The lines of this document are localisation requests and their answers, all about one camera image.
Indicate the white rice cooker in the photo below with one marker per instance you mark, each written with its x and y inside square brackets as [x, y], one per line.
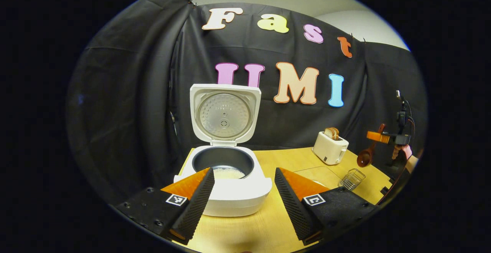
[230, 203]

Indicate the clear plastic container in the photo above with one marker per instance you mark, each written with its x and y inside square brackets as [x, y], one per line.
[318, 174]

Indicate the black backdrop cloth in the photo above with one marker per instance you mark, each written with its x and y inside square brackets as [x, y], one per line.
[134, 111]

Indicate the toasted bread slice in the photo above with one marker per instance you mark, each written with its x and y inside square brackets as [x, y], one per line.
[336, 133]
[328, 133]

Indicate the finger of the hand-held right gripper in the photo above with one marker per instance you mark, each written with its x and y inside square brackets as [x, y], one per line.
[378, 136]

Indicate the clear chopstick holder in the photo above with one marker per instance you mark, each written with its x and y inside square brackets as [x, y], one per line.
[352, 180]

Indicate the white toaster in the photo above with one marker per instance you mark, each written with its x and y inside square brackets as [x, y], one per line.
[328, 151]

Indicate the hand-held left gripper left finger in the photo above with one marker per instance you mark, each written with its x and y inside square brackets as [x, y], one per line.
[195, 207]

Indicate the small metal cloth clip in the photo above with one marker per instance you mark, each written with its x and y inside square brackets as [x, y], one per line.
[192, 2]

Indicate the white rice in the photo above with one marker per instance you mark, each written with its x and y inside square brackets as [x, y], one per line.
[230, 173]

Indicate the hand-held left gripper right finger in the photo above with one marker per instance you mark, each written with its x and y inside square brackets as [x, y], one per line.
[293, 207]

